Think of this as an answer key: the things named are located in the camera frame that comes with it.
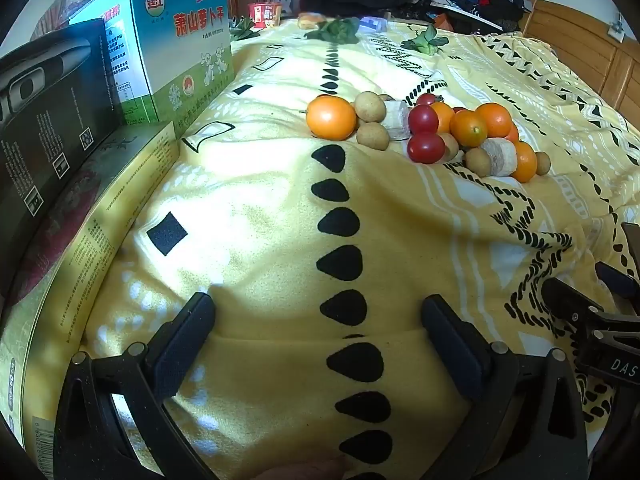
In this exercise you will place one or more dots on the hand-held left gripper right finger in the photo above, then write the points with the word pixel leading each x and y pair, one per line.
pixel 452 347

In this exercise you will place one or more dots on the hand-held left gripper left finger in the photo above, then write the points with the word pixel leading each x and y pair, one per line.
pixel 182 342

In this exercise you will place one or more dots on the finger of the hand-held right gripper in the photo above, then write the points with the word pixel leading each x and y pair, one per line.
pixel 565 300
pixel 617 279

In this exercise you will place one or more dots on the person's left hand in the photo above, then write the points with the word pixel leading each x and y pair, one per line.
pixel 300 471

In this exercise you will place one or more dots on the flat yellow-green printed box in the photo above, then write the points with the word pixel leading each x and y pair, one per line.
pixel 75 260

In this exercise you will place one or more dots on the small mandarin orange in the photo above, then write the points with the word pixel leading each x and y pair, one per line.
pixel 524 161
pixel 513 134
pixel 468 128
pixel 495 119
pixel 445 116

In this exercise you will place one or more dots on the beige cut cane chunk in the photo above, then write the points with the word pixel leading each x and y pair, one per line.
pixel 497 156

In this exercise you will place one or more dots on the red cherry tomato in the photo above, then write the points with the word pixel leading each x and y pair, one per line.
pixel 426 147
pixel 427 98
pixel 423 119

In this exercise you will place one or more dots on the white wrapped block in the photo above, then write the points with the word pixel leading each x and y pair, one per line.
pixel 397 119

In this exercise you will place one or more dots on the wooden headboard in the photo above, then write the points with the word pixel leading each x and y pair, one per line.
pixel 575 45

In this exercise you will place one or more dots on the large orange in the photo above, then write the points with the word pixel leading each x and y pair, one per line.
pixel 331 117

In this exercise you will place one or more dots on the black glossy box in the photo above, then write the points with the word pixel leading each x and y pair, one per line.
pixel 50 110

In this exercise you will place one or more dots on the large printed cardboard carton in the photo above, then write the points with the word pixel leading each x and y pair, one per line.
pixel 165 60

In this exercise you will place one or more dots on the green leafy vegetable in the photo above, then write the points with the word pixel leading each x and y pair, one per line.
pixel 425 40
pixel 336 30
pixel 244 27

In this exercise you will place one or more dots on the blue and white packet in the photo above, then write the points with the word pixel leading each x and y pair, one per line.
pixel 372 23

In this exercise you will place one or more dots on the red instant noodle cup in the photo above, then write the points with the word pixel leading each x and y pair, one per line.
pixel 265 14

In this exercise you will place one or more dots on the wrapped bread bun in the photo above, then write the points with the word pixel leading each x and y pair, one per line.
pixel 310 20

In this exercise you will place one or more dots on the reddish round object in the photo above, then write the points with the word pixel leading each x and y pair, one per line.
pixel 65 7

